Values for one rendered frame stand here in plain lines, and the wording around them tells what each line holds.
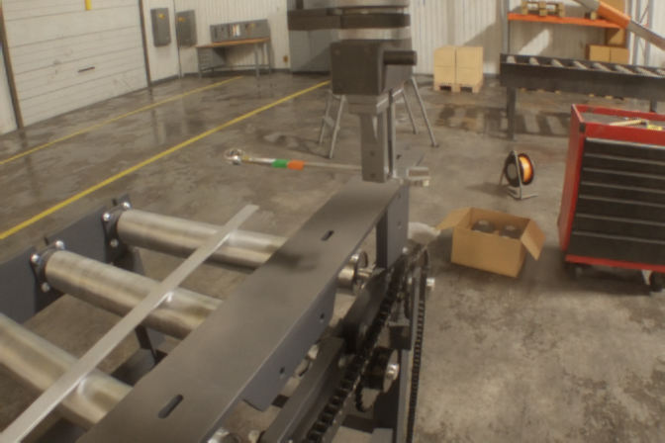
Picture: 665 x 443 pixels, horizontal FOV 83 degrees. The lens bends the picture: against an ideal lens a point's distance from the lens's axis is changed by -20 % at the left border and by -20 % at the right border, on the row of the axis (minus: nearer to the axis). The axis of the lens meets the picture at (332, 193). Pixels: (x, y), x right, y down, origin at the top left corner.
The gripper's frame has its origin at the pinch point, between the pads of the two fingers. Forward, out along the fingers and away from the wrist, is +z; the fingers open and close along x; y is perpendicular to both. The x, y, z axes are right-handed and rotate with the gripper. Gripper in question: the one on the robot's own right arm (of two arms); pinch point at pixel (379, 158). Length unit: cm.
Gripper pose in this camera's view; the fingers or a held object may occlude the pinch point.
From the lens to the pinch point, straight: 51.0
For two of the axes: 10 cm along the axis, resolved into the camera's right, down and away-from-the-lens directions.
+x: 3.9, -3.7, 8.4
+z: 0.5, 9.2, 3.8
